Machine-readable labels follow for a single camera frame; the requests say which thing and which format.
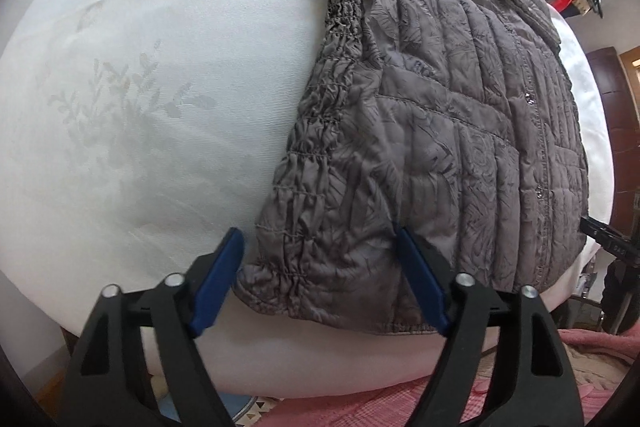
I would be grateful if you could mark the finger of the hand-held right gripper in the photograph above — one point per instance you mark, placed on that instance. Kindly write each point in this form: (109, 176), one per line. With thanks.
(595, 227)

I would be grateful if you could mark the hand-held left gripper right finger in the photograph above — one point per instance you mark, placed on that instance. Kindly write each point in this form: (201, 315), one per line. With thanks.
(422, 282)

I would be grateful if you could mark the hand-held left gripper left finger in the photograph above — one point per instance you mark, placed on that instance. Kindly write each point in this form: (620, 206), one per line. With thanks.
(220, 277)

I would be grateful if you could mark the pink floor mat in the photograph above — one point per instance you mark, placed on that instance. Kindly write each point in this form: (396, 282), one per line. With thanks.
(350, 407)

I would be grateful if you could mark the bed with white sheet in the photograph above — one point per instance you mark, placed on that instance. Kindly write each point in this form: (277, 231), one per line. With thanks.
(150, 82)

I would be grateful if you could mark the dark wooden headboard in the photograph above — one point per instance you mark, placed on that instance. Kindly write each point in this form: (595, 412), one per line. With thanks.
(612, 132)

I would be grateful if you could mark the grey quilted floral jacket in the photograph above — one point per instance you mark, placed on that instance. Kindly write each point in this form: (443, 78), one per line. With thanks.
(440, 122)

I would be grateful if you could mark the red hanging item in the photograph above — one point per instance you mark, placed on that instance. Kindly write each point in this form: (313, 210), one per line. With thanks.
(570, 1)

